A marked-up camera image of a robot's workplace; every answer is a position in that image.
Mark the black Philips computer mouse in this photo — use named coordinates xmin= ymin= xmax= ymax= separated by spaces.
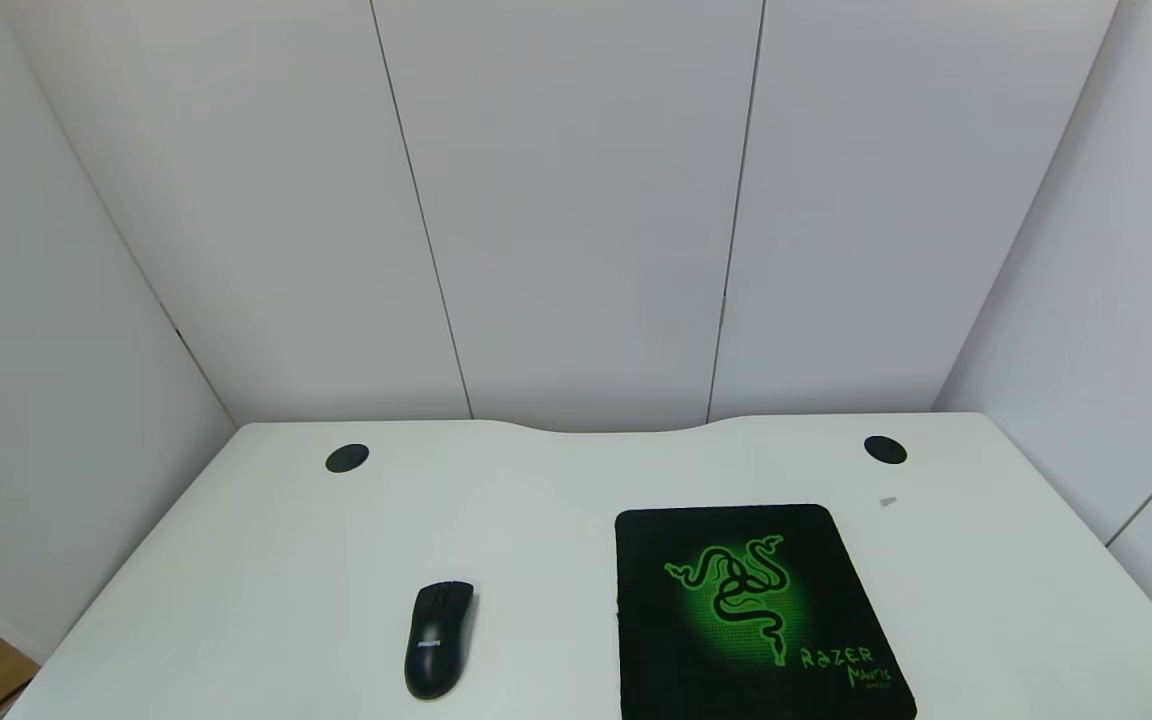
xmin=404 ymin=581 xmax=476 ymax=701

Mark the black green Razer mouse pad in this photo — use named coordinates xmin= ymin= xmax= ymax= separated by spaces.
xmin=614 ymin=504 xmax=919 ymax=720

